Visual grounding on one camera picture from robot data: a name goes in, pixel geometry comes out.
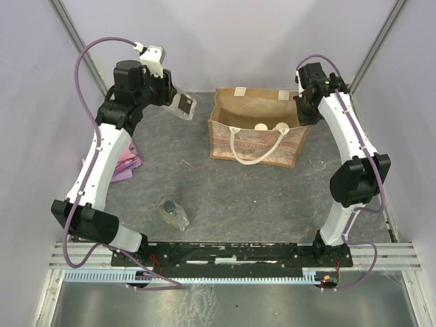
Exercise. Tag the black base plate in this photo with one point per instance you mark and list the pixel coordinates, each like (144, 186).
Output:
(178, 254)

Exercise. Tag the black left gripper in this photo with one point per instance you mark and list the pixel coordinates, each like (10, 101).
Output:
(167, 88)

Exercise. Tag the brown canvas tote bag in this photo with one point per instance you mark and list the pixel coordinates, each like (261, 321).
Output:
(232, 123)

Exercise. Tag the yellow-green lotion bottle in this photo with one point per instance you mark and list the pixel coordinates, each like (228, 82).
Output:
(261, 127)

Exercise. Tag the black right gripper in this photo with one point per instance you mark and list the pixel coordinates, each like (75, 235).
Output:
(303, 119)

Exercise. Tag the pink tissue pack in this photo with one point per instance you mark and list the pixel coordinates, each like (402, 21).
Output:
(129, 159)

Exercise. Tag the beige lotion bottle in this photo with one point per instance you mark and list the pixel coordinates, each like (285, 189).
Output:
(281, 125)

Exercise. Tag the clear square bottle dark label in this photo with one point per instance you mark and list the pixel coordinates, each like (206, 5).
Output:
(181, 104)

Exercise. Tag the aluminium frame post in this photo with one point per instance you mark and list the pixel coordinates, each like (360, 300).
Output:
(69, 27)

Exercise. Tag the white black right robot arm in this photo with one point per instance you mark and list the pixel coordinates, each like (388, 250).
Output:
(363, 170)

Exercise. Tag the clear square bottle yellow liquid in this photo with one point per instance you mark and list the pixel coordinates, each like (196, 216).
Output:
(173, 214)

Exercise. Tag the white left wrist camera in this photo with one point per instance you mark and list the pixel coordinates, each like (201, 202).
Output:
(153, 57)

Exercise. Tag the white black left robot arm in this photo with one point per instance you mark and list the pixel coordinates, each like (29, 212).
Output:
(137, 84)

